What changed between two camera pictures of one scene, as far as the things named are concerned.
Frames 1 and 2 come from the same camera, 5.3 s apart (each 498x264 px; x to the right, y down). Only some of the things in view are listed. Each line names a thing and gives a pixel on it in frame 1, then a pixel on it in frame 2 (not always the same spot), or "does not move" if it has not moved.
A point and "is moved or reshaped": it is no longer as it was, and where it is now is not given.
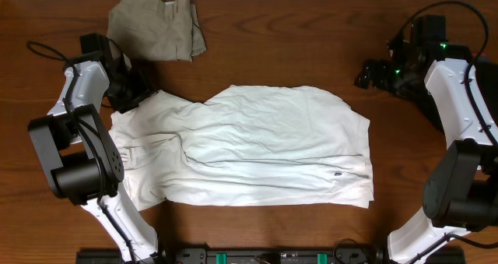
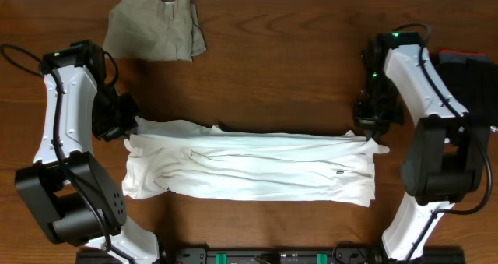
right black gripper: [380, 67] -> [379, 125]
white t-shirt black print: [245, 146] is moved or reshaped
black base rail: [261, 255] does not move
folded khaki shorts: [149, 28] does not move
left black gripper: [142, 89] -> [128, 123]
